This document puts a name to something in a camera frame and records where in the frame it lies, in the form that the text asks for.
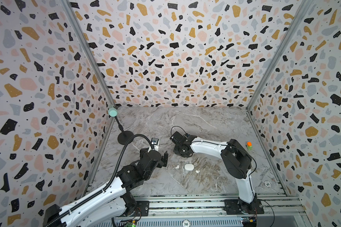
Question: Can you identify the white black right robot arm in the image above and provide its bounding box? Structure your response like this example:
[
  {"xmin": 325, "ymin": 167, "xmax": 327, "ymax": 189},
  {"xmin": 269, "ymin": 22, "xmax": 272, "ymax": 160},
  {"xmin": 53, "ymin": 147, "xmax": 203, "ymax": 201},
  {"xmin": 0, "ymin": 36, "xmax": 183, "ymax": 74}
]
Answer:
[{"xmin": 170, "ymin": 131, "xmax": 257, "ymax": 205}]

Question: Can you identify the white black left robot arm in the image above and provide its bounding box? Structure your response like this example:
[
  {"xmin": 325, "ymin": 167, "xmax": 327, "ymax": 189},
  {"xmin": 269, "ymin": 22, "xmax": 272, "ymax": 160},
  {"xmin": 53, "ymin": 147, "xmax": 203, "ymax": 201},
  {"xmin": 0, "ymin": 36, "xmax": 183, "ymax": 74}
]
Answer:
[{"xmin": 43, "ymin": 149, "xmax": 169, "ymax": 227}]

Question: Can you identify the black stand with green ball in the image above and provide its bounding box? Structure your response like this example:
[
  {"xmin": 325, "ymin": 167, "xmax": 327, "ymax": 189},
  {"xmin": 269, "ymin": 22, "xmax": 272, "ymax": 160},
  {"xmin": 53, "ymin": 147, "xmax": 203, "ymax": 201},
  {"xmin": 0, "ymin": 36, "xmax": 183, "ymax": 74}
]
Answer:
[{"xmin": 108, "ymin": 107, "xmax": 134, "ymax": 145}]

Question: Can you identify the orange green small cube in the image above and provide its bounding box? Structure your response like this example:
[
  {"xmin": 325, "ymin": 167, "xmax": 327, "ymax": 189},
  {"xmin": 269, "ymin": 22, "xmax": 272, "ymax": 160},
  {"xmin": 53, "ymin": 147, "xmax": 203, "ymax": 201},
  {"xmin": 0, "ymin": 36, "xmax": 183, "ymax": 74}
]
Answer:
[{"xmin": 246, "ymin": 142, "xmax": 253, "ymax": 150}]

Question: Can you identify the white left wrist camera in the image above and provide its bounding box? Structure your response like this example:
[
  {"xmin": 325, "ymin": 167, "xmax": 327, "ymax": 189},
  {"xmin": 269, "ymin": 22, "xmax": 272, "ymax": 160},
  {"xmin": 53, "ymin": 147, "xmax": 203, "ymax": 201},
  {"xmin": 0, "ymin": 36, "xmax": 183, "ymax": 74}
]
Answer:
[{"xmin": 151, "ymin": 138, "xmax": 159, "ymax": 151}]

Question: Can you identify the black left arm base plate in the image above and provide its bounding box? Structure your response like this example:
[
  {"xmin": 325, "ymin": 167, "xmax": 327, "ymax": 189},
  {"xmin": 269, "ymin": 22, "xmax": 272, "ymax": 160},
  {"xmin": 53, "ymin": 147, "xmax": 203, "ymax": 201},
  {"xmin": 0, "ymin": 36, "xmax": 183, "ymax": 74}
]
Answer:
[{"xmin": 122, "ymin": 201, "xmax": 150, "ymax": 217}]

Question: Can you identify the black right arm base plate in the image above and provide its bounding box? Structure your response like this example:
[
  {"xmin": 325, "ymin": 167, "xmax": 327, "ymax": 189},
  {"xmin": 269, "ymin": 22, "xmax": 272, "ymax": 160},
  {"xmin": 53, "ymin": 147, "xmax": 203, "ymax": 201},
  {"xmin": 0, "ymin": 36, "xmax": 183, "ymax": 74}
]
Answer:
[{"xmin": 224, "ymin": 199, "xmax": 264, "ymax": 215}]

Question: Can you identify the black corrugated cable hose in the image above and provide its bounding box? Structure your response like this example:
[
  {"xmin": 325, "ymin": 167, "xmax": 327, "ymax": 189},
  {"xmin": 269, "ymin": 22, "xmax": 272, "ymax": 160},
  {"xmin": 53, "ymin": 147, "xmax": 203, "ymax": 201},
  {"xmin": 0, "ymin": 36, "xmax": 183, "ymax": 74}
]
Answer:
[{"xmin": 44, "ymin": 134, "xmax": 155, "ymax": 227}]

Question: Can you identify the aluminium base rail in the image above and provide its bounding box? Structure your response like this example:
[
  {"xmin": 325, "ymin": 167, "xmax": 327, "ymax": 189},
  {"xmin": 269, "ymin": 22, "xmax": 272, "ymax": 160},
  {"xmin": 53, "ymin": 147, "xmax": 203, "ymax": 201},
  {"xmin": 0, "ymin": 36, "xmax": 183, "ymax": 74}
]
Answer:
[{"xmin": 65, "ymin": 192, "xmax": 306, "ymax": 227}]

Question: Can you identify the aluminium corner frame post left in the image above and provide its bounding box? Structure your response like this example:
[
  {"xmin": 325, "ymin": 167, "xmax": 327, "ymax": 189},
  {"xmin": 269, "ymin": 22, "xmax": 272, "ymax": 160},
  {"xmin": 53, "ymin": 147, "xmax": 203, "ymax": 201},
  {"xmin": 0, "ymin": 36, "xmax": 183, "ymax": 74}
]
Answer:
[{"xmin": 60, "ymin": 0, "xmax": 117, "ymax": 109}]

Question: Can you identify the aluminium corner frame post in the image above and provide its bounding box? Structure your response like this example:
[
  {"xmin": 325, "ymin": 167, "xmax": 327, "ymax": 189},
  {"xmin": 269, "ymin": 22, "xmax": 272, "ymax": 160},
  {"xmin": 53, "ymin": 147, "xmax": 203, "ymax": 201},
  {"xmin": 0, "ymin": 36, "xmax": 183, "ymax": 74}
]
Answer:
[
  {"xmin": 246, "ymin": 0, "xmax": 314, "ymax": 112},
  {"xmin": 60, "ymin": 0, "xmax": 117, "ymax": 109}
]

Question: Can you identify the aluminium corner frame post right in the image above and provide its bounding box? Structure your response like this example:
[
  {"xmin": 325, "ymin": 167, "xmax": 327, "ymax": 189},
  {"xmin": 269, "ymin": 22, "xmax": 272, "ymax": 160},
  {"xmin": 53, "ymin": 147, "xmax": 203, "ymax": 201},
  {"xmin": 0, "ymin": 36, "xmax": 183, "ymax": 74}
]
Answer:
[{"xmin": 246, "ymin": 0, "xmax": 314, "ymax": 112}]

